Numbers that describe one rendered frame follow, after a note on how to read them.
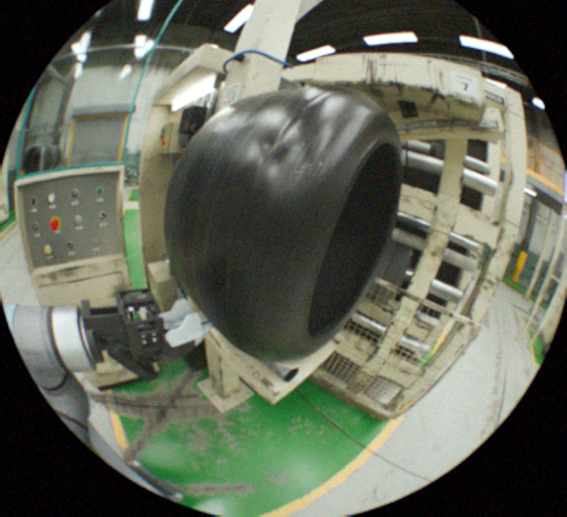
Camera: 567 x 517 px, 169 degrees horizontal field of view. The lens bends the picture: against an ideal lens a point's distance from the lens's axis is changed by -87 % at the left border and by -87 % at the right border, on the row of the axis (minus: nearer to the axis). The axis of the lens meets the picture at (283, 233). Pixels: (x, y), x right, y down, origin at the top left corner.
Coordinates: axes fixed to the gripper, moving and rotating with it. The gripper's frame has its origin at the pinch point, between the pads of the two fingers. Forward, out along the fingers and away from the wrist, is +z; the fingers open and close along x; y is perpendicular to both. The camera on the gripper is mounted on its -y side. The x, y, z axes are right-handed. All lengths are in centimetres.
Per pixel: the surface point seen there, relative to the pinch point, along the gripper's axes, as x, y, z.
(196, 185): 1.1, 22.3, -3.8
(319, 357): -10.4, -19.9, 34.4
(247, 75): 26, 54, 13
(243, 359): 0.7, -16.7, 12.7
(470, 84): -32, 71, 36
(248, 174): -7.1, 24.8, -2.9
